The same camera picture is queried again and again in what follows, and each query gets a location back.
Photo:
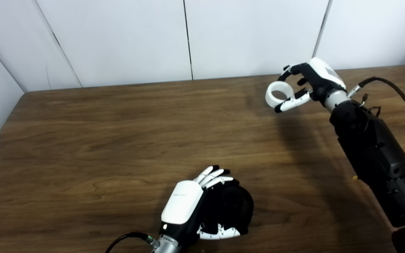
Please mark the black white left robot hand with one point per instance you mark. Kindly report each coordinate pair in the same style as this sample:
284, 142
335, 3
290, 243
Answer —
183, 203

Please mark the round black gear part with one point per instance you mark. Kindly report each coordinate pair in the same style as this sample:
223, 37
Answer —
236, 207

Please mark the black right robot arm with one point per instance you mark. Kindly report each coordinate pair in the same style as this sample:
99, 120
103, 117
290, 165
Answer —
374, 151

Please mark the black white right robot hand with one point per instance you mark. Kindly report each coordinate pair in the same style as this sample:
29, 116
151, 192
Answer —
320, 79

